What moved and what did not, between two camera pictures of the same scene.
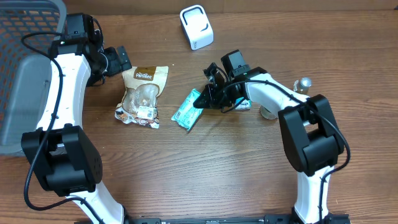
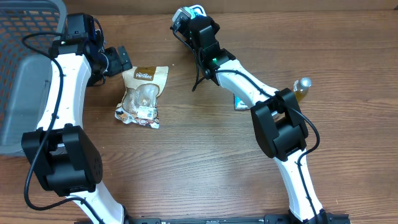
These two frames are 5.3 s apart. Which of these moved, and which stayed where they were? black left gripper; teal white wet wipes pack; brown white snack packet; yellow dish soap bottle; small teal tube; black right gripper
Moved: teal white wet wipes pack; black right gripper
Stayed: yellow dish soap bottle; brown white snack packet; small teal tube; black left gripper
